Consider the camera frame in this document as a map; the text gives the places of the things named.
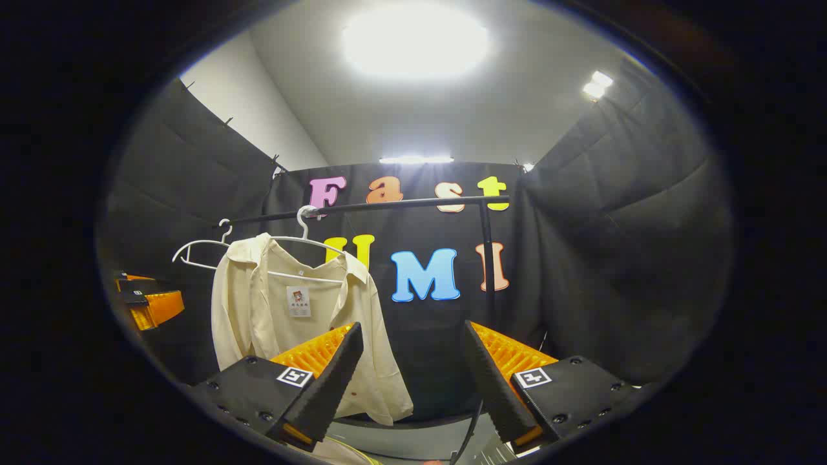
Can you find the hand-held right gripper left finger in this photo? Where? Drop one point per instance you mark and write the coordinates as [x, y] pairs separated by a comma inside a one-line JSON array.
[[329, 387]]

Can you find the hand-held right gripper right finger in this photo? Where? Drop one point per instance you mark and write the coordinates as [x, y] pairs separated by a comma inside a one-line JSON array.
[[497, 387]]

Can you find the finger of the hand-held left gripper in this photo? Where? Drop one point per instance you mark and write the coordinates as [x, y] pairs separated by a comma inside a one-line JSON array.
[[158, 307], [129, 279]]

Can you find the cream button-up shirt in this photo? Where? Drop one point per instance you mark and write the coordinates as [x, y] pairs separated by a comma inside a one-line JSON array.
[[258, 310]]

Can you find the black metal clothes rack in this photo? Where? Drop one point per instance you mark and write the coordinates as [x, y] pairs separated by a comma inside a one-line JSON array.
[[413, 202]]

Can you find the black backdrop cloth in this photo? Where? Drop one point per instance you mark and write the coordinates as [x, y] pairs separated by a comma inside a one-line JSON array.
[[614, 258]]

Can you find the strip ceiling light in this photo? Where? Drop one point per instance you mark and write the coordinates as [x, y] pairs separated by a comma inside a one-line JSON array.
[[417, 159]]

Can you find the small ceiling light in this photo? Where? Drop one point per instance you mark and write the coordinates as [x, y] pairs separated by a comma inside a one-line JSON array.
[[597, 84]]

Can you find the ceiling light panel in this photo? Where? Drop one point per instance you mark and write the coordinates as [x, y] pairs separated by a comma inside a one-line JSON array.
[[413, 42]]

